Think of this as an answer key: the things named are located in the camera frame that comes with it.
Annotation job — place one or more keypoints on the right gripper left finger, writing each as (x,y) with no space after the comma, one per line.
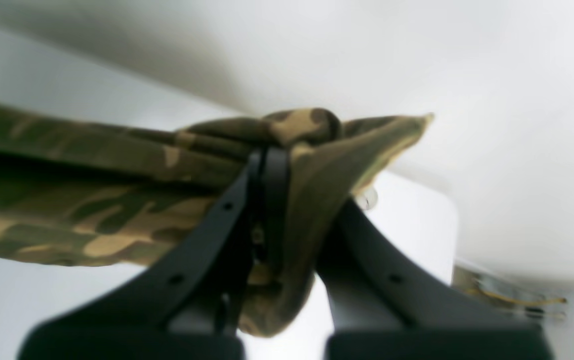
(187,305)

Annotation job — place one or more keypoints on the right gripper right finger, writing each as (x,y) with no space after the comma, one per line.
(386,307)

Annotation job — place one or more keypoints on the camouflage T-shirt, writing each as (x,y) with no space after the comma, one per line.
(82,194)

